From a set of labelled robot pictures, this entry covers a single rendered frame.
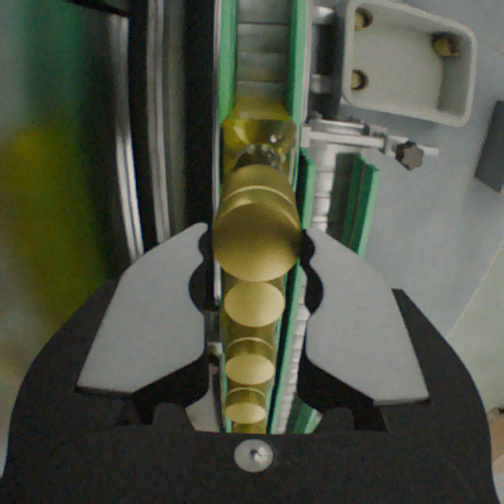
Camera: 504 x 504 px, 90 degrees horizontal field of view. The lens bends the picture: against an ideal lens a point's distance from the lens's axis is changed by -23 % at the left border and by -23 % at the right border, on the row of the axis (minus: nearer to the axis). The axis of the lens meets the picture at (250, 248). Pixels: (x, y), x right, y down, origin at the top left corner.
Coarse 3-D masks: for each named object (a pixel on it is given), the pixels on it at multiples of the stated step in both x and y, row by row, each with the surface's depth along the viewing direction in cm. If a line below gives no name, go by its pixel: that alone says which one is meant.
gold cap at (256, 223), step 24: (240, 168) 15; (264, 168) 14; (240, 192) 12; (264, 192) 12; (288, 192) 13; (216, 216) 12; (240, 216) 11; (264, 216) 11; (288, 216) 11; (216, 240) 12; (240, 240) 12; (264, 240) 12; (288, 240) 12; (240, 264) 12; (264, 264) 12; (288, 264) 12
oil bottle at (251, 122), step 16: (240, 112) 25; (256, 112) 25; (272, 112) 26; (224, 128) 21; (240, 128) 20; (256, 128) 20; (272, 128) 20; (288, 128) 21; (224, 144) 21; (240, 144) 20; (256, 144) 20; (272, 144) 20; (288, 144) 20; (224, 160) 21; (288, 160) 21; (224, 176) 22; (288, 176) 21
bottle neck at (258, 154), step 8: (240, 152) 20; (248, 152) 19; (256, 152) 18; (264, 152) 18; (272, 152) 20; (240, 160) 18; (248, 160) 17; (256, 160) 16; (264, 160) 17; (272, 160) 17; (280, 168) 18
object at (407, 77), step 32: (352, 0) 33; (384, 0) 32; (352, 32) 35; (384, 32) 40; (416, 32) 40; (448, 32) 36; (352, 64) 44; (384, 64) 43; (416, 64) 43; (448, 64) 41; (352, 96) 40; (384, 96) 46; (416, 96) 45; (448, 96) 43
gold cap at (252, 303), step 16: (240, 288) 17; (256, 288) 17; (272, 288) 17; (224, 304) 18; (240, 304) 18; (256, 304) 18; (272, 304) 18; (240, 320) 18; (256, 320) 18; (272, 320) 18
